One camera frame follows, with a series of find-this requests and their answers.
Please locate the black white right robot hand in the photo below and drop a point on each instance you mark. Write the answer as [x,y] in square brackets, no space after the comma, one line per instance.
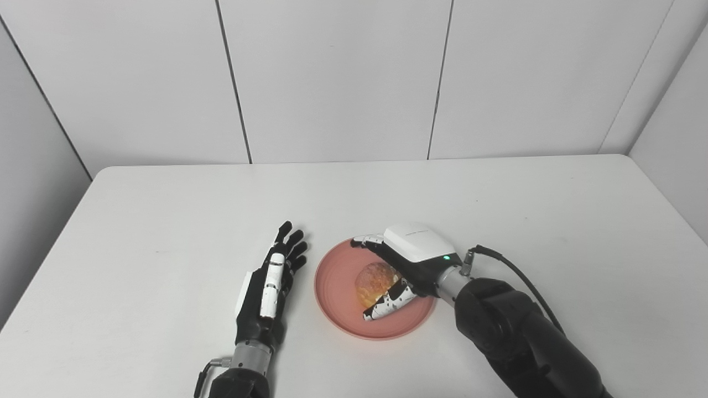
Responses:
[417,249]

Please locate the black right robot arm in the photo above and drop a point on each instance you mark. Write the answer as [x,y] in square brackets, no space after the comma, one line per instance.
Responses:
[520,337]

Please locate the pink round plate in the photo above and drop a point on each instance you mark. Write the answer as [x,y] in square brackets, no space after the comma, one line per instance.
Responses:
[337,287]

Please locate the cream puff pastry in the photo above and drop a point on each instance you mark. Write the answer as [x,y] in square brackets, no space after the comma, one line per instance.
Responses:
[373,282]

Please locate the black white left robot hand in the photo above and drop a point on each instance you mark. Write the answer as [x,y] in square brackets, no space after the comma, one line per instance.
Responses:
[254,320]

